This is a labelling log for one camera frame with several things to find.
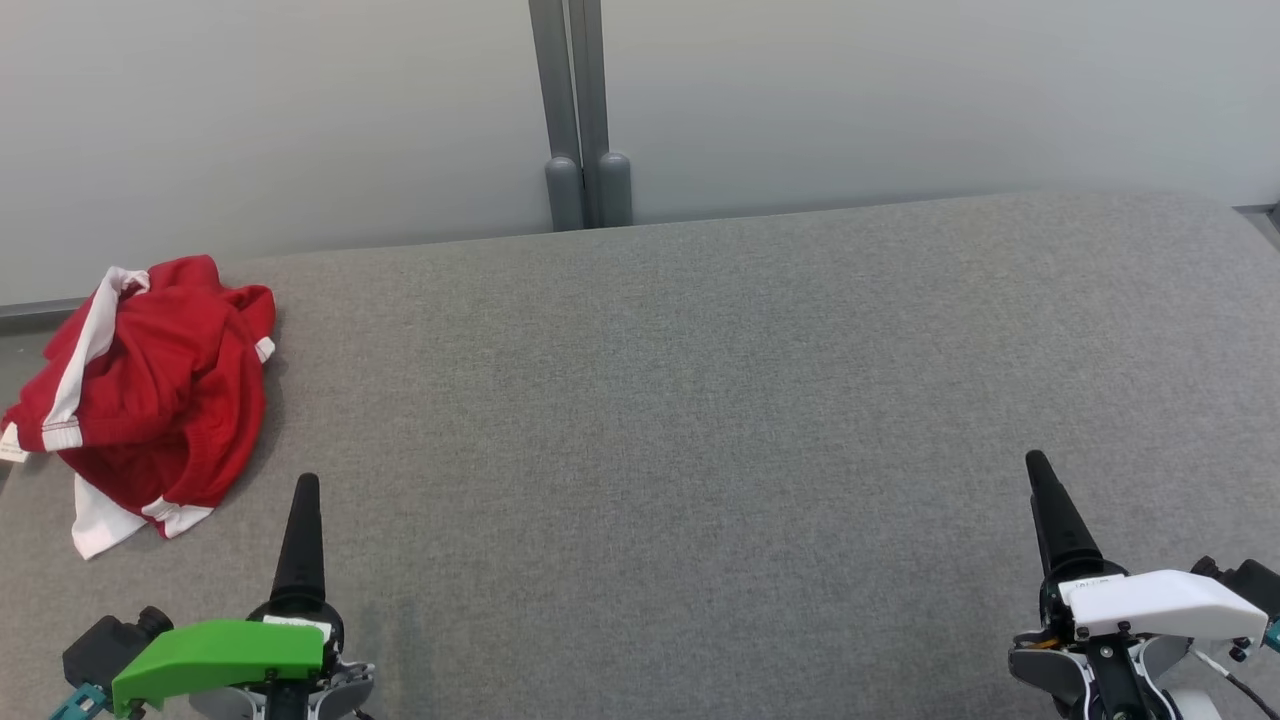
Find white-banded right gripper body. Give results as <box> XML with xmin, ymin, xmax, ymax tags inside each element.
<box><xmin>1040</xmin><ymin>569</ymin><xmax>1270</xmax><ymax>644</ymax></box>

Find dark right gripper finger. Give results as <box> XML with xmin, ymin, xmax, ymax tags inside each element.
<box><xmin>1025</xmin><ymin>450</ymin><xmax>1105</xmax><ymax>582</ymax></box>

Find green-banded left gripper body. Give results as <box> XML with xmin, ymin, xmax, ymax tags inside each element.
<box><xmin>112</xmin><ymin>598</ymin><xmax>347</xmax><ymax>716</ymax></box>

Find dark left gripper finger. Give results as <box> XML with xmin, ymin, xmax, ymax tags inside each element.
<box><xmin>271</xmin><ymin>473</ymin><xmax>328</xmax><ymax>602</ymax></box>

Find red shorts with white stripe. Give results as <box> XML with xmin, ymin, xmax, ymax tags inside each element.
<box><xmin>6</xmin><ymin>255</ymin><xmax>278</xmax><ymax>483</ymax></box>

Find thin black cable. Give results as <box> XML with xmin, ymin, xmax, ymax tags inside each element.
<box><xmin>1195</xmin><ymin>650</ymin><xmax>1280</xmax><ymax>720</ymax></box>

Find teal left camera connector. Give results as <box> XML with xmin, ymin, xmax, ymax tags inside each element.
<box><xmin>50</xmin><ymin>684</ymin><xmax>107</xmax><ymax>720</ymax></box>

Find grey wall baseboard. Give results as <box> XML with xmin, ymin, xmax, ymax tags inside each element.
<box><xmin>0</xmin><ymin>297</ymin><xmax>91</xmax><ymax>336</ymax></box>

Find grey partition post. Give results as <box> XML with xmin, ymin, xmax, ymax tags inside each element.
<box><xmin>570</xmin><ymin>0</ymin><xmax>634</xmax><ymax>229</ymax></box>
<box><xmin>529</xmin><ymin>0</ymin><xmax>585</xmax><ymax>233</ymax></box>

